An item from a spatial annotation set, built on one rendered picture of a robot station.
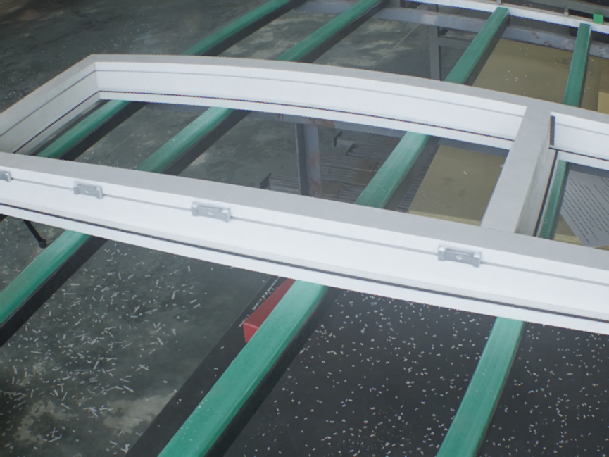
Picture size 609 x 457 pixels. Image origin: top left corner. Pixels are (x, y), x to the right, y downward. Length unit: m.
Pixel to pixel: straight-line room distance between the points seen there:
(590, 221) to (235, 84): 0.70
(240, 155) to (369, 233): 2.33
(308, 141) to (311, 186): 0.09
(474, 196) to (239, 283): 1.09
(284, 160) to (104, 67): 1.70
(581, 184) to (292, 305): 0.90
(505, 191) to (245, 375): 0.38
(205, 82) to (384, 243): 0.61
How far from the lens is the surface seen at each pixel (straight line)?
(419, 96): 1.31
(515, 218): 0.95
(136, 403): 2.13
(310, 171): 1.58
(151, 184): 1.05
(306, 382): 1.24
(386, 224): 0.92
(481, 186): 1.64
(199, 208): 0.99
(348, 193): 2.24
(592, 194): 1.66
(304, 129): 1.55
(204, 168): 3.17
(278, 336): 0.89
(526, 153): 1.10
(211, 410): 0.80
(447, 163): 1.72
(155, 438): 1.18
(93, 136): 1.46
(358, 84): 1.33
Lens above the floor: 1.41
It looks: 31 degrees down
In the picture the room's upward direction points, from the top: 4 degrees counter-clockwise
